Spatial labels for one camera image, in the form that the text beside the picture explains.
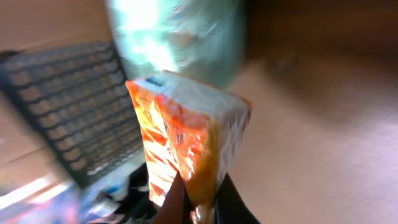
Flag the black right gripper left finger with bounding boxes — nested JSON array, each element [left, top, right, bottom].
[[150, 172, 185, 224]]

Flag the teal snack packet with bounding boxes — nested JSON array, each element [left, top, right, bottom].
[[104, 0, 246, 88]]

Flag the blue Oreo cookie pack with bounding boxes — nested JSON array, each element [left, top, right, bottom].
[[82, 175, 150, 224]]

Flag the purple red snack bag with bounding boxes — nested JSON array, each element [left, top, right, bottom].
[[1, 187, 84, 224]]

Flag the grey plastic mesh basket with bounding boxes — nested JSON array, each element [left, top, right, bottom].
[[1, 42, 142, 188]]

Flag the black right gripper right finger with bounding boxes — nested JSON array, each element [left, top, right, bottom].
[[215, 174, 260, 224]]

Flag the small orange snack box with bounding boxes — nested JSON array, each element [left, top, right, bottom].
[[126, 71, 251, 211]]

